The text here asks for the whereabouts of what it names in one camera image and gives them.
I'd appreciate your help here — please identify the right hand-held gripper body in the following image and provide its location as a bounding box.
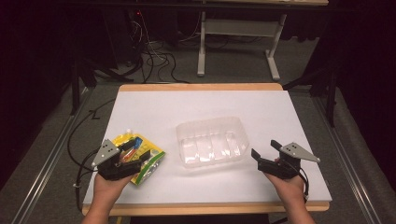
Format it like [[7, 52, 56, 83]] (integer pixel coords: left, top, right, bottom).
[[257, 142, 321, 180]]

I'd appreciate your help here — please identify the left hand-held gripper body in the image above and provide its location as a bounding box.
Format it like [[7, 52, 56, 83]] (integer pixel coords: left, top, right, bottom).
[[91, 138, 143, 182]]

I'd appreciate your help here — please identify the yellow green spout pouch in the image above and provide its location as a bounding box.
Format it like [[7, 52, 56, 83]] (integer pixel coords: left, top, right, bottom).
[[111, 128, 166, 187]]

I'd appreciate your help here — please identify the clear plastic container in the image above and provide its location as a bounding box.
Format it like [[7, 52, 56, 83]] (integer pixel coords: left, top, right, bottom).
[[175, 116, 250, 169]]

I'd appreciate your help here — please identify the person's left hand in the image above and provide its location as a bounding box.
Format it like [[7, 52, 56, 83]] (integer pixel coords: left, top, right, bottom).
[[92, 173, 135, 210]]

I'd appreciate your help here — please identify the person's right hand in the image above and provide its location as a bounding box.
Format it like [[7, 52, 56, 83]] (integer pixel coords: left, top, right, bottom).
[[262, 158, 306, 208]]

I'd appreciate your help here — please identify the white mat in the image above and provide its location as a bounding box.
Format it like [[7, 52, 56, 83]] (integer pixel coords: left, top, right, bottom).
[[83, 90, 332, 205]]

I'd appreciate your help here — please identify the black stand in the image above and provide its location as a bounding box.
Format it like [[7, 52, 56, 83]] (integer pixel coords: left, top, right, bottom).
[[282, 66, 340, 128], [69, 46, 134, 116]]

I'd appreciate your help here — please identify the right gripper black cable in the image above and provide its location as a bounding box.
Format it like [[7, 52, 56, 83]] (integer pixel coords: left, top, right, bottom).
[[297, 167, 310, 202]]

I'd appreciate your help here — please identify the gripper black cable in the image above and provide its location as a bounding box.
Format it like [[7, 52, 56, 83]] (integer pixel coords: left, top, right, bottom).
[[66, 98, 117, 213], [297, 167, 310, 202]]

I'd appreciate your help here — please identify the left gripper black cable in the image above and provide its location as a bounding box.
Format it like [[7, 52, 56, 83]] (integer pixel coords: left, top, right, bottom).
[[66, 98, 117, 213]]

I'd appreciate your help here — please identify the bundle of floor cables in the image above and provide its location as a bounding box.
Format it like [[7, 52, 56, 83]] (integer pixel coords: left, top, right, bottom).
[[125, 10, 191, 84]]

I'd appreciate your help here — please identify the white metal desk frame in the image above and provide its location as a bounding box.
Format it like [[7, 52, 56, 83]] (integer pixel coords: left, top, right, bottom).
[[196, 10, 288, 82]]

